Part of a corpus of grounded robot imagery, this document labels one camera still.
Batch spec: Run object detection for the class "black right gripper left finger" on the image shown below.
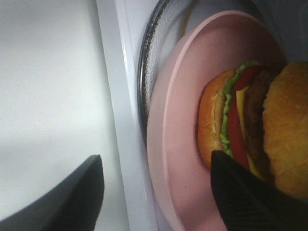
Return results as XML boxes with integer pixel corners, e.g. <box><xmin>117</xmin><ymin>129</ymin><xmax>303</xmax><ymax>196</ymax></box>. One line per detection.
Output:
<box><xmin>0</xmin><ymin>155</ymin><xmax>104</xmax><ymax>231</ymax></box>

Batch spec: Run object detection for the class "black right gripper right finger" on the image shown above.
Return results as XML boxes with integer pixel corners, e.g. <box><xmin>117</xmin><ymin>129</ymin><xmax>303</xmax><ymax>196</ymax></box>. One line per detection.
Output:
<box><xmin>211</xmin><ymin>150</ymin><xmax>308</xmax><ymax>231</ymax></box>

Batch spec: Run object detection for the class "pink round plate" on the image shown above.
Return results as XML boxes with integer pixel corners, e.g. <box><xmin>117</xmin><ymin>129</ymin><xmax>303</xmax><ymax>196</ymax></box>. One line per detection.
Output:
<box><xmin>147</xmin><ymin>10</ymin><xmax>286</xmax><ymax>231</ymax></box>

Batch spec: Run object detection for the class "burger with sesame-free bun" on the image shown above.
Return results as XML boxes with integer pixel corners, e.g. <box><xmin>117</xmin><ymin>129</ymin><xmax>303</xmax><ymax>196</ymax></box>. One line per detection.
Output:
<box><xmin>197</xmin><ymin>60</ymin><xmax>308</xmax><ymax>199</ymax></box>

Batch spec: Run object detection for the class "white microwave oven body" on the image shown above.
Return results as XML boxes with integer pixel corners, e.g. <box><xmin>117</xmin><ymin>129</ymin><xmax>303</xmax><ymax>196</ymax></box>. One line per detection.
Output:
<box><xmin>97</xmin><ymin>0</ymin><xmax>308</xmax><ymax>231</ymax></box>

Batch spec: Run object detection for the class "glass microwave turntable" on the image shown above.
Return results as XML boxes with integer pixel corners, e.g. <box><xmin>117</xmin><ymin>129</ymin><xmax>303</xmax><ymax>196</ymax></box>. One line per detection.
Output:
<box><xmin>138</xmin><ymin>0</ymin><xmax>262</xmax><ymax>141</ymax></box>

